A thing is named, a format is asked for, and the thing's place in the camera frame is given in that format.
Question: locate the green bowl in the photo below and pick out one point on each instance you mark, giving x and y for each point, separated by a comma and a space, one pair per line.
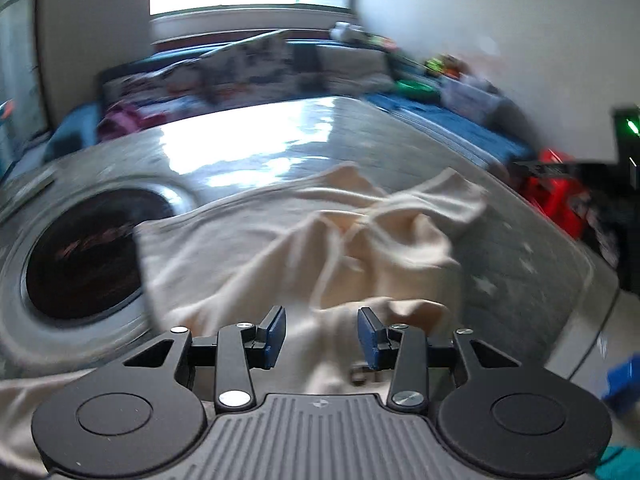
414, 89

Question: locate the red plastic object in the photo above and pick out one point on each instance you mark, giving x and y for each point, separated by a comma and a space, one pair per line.
555, 200

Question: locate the teal clothing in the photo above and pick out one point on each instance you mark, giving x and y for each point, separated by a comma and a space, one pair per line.
622, 462

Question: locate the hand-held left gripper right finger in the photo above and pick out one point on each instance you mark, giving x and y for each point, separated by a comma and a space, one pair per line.
369, 336

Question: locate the blue quilted sofa cover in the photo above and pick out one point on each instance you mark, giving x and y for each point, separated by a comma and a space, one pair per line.
450, 125

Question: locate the white plush toy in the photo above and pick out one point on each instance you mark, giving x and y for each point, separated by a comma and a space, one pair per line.
346, 31

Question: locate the grey quilted star table cover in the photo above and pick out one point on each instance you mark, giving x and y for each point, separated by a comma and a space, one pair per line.
505, 260

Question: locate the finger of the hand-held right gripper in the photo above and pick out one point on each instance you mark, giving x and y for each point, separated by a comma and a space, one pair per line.
565, 166

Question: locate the blue box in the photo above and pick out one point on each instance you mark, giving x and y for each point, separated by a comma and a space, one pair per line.
622, 385

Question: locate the pink cloth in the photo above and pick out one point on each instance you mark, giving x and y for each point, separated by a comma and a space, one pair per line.
127, 120

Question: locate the orange toy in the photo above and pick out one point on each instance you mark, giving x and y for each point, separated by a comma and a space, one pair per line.
445, 66

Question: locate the cream sweatshirt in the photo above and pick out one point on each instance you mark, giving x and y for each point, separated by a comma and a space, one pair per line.
240, 260

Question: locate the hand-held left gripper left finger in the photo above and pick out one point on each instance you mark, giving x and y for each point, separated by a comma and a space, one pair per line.
275, 336

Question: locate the round black induction cooktop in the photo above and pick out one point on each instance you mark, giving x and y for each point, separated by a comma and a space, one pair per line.
85, 260

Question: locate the grey pillow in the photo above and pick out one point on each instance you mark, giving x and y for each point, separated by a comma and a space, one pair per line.
352, 67

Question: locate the butterfly print pillow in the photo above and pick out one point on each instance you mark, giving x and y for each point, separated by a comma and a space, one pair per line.
150, 85
250, 65

